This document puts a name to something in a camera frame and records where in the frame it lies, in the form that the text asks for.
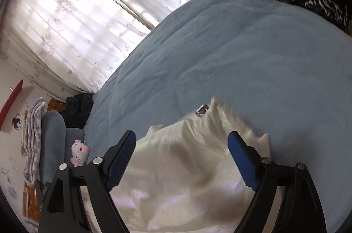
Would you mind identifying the black and white patterned cloth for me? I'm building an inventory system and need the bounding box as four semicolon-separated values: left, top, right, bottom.
271;0;352;30

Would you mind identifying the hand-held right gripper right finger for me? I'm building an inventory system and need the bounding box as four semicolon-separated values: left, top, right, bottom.
228;131;328;233

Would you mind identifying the white puffer jacket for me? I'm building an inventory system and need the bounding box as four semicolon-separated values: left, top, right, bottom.
82;96;271;233

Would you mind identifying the red wall decoration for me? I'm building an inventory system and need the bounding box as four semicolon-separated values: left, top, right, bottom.
0;79;24;130

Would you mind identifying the cream folded cloth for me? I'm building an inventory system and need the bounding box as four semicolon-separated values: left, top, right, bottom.
20;109;29;156

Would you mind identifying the white and pink cat plush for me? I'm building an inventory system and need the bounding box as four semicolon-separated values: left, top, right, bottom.
70;139;91;167

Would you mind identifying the purple floral blanket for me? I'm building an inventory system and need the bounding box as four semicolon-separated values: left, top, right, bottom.
23;97;47;181

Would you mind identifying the black garment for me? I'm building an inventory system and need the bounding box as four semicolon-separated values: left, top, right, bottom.
59;93;94;129

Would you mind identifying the cartoon girl wall sticker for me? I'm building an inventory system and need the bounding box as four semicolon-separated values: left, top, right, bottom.
11;117;24;131

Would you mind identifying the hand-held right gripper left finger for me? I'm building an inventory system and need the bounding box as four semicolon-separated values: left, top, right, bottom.
38;130;136;233

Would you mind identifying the blue bed cover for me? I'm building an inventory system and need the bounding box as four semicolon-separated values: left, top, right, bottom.
82;0;352;233

